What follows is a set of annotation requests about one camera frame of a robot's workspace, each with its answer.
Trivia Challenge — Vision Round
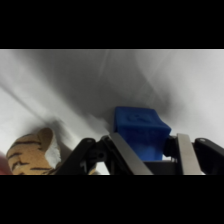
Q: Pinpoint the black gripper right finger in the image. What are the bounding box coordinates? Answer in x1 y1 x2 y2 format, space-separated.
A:
163 133 224 176

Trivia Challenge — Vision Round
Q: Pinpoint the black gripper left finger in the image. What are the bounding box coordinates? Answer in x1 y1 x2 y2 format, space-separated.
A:
54 132 154 176

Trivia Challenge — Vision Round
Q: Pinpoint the blue cube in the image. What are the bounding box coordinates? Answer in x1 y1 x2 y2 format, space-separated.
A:
112 106 172 162

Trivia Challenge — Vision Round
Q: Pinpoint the striped tiger plush toy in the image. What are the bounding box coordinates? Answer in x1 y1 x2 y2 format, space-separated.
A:
5 127 63 176

